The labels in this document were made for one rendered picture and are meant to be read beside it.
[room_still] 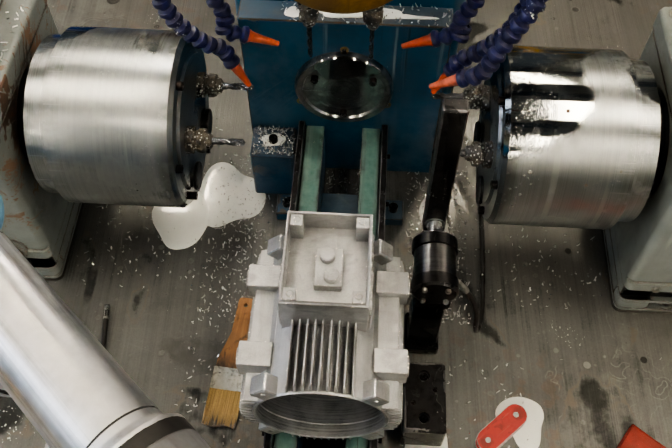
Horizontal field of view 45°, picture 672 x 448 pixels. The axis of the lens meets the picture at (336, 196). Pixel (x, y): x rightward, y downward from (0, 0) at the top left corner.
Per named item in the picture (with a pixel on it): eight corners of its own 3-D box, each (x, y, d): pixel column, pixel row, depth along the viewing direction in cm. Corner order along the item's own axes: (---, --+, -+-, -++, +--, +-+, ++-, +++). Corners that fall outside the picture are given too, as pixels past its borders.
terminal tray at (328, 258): (287, 241, 101) (284, 209, 95) (373, 245, 100) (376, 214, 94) (278, 330, 94) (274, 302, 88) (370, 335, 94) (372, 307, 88)
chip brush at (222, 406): (232, 297, 127) (231, 295, 126) (263, 301, 126) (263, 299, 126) (200, 426, 115) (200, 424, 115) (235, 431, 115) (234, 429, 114)
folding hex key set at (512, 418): (486, 460, 113) (488, 456, 111) (470, 442, 114) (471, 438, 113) (529, 420, 116) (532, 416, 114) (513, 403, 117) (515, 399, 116)
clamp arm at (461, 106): (422, 215, 112) (442, 92, 91) (444, 216, 112) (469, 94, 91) (422, 236, 110) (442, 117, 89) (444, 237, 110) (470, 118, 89)
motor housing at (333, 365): (263, 295, 113) (251, 223, 98) (399, 302, 113) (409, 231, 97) (246, 437, 102) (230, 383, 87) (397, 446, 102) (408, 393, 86)
